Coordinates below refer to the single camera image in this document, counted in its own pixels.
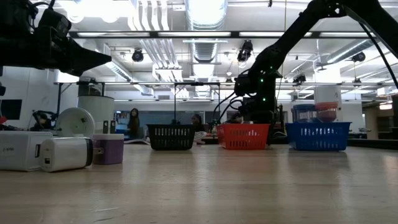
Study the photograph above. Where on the black aluminium table frame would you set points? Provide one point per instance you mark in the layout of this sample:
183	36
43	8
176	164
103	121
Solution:
370	143

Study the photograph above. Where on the black background rig frame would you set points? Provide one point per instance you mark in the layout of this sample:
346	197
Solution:
197	83

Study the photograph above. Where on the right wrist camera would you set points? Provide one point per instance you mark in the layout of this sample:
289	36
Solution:
244	85

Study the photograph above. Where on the white cylindrical desk device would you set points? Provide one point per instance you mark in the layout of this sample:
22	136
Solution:
74	123

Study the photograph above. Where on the white pillar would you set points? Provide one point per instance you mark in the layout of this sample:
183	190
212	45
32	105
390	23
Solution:
328	93

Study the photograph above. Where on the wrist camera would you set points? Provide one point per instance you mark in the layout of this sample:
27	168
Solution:
244	85
54	21

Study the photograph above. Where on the blue plastic basket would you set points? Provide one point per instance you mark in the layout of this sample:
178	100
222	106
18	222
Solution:
317	135

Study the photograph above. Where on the blue capped sand hourglass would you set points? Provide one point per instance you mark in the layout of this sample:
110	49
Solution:
304	113

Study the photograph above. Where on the white charger with black end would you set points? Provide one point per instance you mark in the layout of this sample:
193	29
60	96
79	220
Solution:
65	154

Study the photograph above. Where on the black ceiling spotlight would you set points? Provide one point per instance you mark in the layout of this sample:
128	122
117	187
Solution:
359	57
245	51
137	55
298	79

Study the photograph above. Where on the person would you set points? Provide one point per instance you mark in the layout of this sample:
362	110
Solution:
43	119
134	123
197	123
237	118

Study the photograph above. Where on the pink capped sand hourglass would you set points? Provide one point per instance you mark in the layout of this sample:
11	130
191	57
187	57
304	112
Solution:
326	113

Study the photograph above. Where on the black wall screen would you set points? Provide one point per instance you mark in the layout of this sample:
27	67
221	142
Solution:
11	109

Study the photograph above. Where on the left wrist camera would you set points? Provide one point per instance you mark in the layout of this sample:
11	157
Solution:
54	21

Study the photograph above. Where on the long ceiling light bar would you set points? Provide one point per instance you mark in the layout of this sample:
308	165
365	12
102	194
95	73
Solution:
192	34

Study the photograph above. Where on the white rectangular USB charger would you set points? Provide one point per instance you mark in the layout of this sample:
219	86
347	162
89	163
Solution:
18	152

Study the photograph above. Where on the black plastic basket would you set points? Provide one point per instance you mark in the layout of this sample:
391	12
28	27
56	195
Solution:
171	137

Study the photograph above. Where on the red flat bar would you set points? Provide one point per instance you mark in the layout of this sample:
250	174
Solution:
2	119

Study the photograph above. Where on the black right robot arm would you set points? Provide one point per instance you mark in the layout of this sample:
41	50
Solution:
311	25

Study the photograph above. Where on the red plastic basket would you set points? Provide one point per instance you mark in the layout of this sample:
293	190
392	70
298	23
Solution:
244	135

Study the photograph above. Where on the purple and white wall charger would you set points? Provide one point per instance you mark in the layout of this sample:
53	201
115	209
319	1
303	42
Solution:
109	151

